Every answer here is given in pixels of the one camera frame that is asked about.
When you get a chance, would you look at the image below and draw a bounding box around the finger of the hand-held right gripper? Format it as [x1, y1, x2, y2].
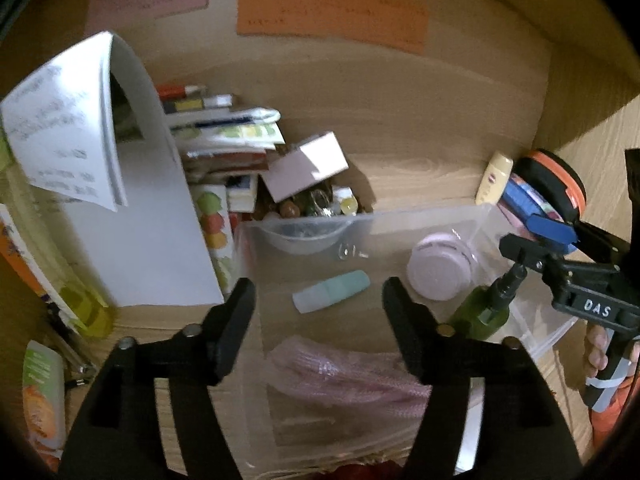
[499, 233, 568, 291]
[525, 214, 626, 266]

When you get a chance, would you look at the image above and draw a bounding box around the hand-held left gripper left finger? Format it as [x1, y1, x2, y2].
[59, 277, 257, 480]

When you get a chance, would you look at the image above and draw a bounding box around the pink mesh bag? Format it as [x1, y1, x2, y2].
[267, 336, 433, 428]

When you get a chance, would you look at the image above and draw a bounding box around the pile of small trinkets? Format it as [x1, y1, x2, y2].
[252, 187, 361, 221]

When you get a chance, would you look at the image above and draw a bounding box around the blue striped packet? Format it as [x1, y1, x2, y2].
[497, 177, 548, 226]

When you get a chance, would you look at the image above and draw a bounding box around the orange black round container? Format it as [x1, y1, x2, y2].
[515, 149, 587, 223]

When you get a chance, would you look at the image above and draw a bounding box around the fruit print packet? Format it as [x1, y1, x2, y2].
[192, 185, 238, 296]

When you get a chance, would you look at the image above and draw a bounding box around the small teal bottle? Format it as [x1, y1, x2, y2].
[292, 270, 371, 315]

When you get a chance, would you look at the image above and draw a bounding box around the small pink box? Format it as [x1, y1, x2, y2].
[260, 131, 349, 201]

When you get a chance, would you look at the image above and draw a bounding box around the clear plastic bowl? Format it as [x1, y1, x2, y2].
[257, 217, 353, 255]

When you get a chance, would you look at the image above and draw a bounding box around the yellow-green clear spray bottle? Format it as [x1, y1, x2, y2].
[0, 150, 116, 338]

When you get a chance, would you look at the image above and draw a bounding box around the green spray bottle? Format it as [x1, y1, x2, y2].
[447, 262, 526, 341]

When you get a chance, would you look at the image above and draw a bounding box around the person's right hand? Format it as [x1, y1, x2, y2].
[584, 322, 610, 380]

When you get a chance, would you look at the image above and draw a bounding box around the wooden desktop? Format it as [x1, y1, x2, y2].
[0, 110, 601, 480]

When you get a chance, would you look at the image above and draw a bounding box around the white printed paper booklet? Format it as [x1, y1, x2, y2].
[0, 31, 128, 212]

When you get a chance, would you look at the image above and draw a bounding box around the stack of boxes and packets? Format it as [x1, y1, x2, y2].
[157, 82, 286, 211]

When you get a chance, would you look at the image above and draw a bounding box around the black pen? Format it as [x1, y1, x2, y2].
[47, 305, 98, 388]

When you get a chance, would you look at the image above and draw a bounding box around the person's right forearm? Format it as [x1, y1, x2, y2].
[589, 372, 640, 431]

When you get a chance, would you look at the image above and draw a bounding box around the green snack packet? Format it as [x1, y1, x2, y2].
[22, 341, 68, 461]

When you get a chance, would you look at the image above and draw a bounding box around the pink round jar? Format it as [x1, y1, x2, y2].
[406, 232, 476, 302]

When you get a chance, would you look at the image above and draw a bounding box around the pale yellow tube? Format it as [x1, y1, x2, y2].
[475, 151, 514, 206]

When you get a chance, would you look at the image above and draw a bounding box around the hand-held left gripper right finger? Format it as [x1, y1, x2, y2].
[382, 276, 583, 480]

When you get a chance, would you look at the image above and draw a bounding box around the orange paper note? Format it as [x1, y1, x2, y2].
[236, 0, 430, 54]

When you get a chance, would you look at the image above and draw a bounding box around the clear plastic bin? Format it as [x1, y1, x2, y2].
[235, 202, 581, 476]

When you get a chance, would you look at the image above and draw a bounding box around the orange sunscreen tube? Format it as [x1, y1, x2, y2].
[0, 205, 76, 321]

